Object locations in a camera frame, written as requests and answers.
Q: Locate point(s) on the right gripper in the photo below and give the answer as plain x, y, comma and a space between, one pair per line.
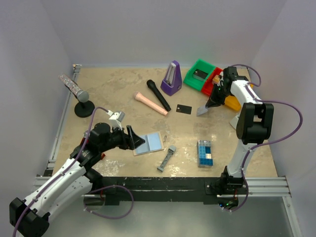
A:
218, 96

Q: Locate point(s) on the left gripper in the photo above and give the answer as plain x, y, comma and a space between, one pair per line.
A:
126, 141

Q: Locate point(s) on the white VIP credit card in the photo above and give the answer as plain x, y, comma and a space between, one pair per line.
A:
201, 110

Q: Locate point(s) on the beige card holder wallet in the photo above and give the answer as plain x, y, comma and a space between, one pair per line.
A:
153, 143

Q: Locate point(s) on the black credit card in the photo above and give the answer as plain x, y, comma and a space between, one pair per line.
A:
184, 109

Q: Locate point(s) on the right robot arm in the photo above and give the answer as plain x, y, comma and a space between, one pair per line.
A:
254, 123

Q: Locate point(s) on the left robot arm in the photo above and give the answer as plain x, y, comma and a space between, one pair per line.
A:
31, 216

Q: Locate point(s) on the tan card in red bin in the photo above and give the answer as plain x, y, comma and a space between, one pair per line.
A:
216, 79

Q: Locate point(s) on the black card in green bin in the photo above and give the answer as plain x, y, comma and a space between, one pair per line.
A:
200, 75

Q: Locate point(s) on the red storage bin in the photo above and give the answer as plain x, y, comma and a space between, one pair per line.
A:
208, 85

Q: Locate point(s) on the yellow storage bin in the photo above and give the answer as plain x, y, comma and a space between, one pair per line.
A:
233, 103

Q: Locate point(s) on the white metronome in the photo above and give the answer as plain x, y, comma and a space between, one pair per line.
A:
234, 121

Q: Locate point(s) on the green storage bin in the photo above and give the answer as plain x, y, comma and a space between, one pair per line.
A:
202, 65

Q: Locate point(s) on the grey truss beam piece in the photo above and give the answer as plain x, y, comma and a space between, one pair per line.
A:
170, 152

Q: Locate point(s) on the purple metronome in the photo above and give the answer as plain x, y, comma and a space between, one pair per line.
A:
172, 81

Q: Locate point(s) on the blue toy brick block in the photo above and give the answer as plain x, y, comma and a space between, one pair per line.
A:
204, 156

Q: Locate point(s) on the pink microphone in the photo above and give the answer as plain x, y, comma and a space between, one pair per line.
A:
140, 97

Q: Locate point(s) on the black microphone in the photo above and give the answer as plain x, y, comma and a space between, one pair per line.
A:
152, 86

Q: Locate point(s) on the black round microphone stand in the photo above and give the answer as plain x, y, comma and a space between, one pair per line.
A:
84, 109

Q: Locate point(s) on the glitter microphone on stand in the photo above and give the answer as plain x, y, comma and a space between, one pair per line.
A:
81, 95

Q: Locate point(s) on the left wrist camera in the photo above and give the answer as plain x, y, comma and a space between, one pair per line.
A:
116, 118

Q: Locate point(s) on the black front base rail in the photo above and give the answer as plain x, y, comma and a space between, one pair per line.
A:
163, 189

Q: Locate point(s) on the aluminium frame rail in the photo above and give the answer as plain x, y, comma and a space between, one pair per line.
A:
61, 142

